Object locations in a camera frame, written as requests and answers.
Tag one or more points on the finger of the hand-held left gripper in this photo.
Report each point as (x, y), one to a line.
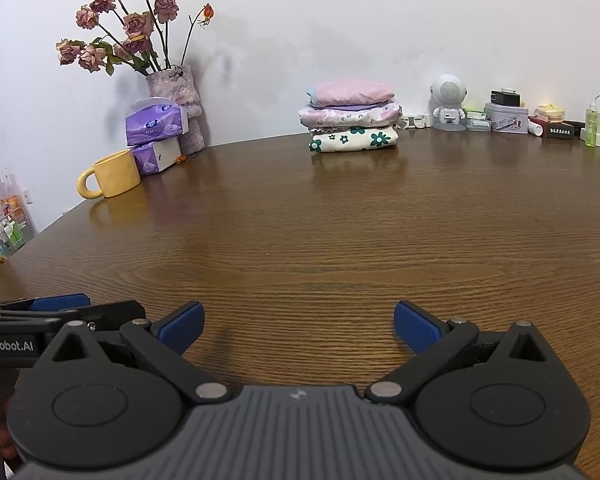
(60, 302)
(115, 312)

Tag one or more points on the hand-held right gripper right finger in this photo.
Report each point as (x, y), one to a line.
(415, 327)

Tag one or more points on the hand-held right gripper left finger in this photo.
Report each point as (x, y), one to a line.
(182, 327)

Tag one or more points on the pink and blue sleeveless top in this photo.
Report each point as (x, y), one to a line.
(352, 92)

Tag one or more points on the rack of small bottles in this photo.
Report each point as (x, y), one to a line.
(5, 225)

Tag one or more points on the yellow mug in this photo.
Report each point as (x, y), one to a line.
(117, 175)

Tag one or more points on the purple tissue pack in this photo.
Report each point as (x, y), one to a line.
(155, 127)
(152, 157)

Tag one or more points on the white green-flowered folded cloth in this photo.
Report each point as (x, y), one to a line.
(352, 141)

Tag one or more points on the white plug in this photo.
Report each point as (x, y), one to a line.
(415, 122)

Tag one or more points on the pink floral folded cloth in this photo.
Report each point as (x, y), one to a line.
(350, 116)

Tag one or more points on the grey tin box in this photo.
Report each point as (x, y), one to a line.
(505, 120)

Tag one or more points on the fuzzy purple vase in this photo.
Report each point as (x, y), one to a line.
(177, 90)

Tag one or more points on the white tube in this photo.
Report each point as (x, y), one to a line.
(535, 129)

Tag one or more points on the white astronaut speaker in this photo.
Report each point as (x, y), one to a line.
(449, 97)

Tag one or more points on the dark rectangular box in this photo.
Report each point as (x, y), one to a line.
(560, 130)

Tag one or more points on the black power adapter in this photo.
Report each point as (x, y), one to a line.
(505, 97)

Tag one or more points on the small yellow container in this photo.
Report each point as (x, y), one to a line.
(550, 111)

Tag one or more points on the green spray bottle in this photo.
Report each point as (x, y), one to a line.
(591, 125)

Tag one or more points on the white wall socket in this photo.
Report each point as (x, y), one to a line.
(28, 196)

